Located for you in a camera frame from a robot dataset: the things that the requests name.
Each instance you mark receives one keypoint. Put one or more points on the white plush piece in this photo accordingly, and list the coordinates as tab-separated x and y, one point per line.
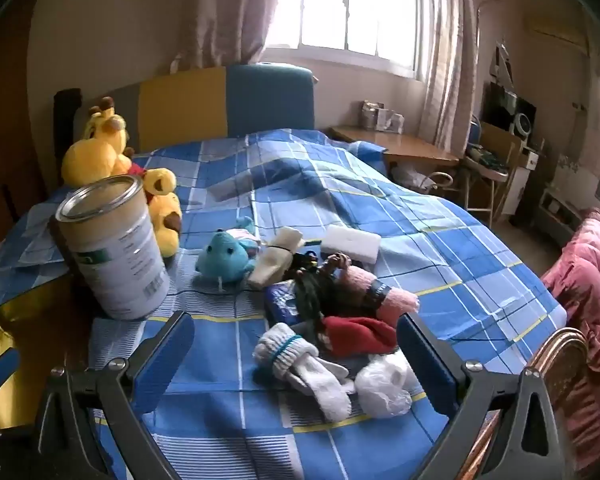
350	242

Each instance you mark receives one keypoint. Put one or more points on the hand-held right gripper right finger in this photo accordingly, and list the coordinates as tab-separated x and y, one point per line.
426	362

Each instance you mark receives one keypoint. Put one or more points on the grey boxes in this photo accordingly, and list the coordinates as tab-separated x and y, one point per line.
382	117

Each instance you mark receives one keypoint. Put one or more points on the red christmas sock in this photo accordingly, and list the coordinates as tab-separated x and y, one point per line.
360	335

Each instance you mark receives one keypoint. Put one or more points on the wooden folding chair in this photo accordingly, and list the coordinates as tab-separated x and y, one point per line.
495	160

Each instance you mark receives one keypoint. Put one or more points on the wooden wardrobe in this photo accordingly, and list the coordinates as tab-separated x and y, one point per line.
5	135

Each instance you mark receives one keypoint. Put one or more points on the blue tissue packet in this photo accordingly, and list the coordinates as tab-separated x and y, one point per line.
280	305

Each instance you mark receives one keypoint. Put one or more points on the wall air conditioner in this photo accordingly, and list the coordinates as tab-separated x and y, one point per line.
557	32

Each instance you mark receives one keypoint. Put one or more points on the black stereo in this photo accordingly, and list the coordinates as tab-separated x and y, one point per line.
510	110

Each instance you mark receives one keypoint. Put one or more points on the yellow blue grey headboard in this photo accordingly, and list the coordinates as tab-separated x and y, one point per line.
190	105

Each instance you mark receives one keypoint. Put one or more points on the copper bed footboard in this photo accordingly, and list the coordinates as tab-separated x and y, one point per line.
565	355

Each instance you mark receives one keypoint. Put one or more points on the black braided hairpiece coloured beads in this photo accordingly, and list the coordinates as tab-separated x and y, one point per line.
310	295

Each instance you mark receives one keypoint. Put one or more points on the brown satin scrunchie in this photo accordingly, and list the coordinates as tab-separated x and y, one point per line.
337	261

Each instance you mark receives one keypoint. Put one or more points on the pink towel dark band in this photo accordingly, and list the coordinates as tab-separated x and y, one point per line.
400	302

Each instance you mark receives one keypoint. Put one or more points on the white tin can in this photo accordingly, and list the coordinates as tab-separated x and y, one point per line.
115	250

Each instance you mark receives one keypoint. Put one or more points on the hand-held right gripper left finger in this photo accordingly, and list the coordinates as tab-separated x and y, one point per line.
162	365

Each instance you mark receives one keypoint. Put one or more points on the white socks teal band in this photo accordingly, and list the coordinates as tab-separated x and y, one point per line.
300	360

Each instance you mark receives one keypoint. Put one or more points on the wooden desk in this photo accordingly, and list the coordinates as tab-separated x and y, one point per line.
405	147

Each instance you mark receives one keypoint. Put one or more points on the window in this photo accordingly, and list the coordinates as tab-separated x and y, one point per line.
355	5

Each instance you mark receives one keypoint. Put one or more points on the pink quilt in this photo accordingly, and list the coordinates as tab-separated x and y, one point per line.
590	280

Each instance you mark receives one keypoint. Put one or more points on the blue plaid blanket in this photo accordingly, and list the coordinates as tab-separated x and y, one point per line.
330	185

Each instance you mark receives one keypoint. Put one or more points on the cream cloth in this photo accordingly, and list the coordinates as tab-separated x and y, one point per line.
275	260

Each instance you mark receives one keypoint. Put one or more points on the yellow giraffe plush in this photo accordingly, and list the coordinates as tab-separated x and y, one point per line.
95	150

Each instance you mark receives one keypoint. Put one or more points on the blue plush toy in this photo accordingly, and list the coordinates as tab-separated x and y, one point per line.
225	257

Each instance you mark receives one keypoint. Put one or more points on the pale patterned curtain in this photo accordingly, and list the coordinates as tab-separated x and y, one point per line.
447	60
230	10

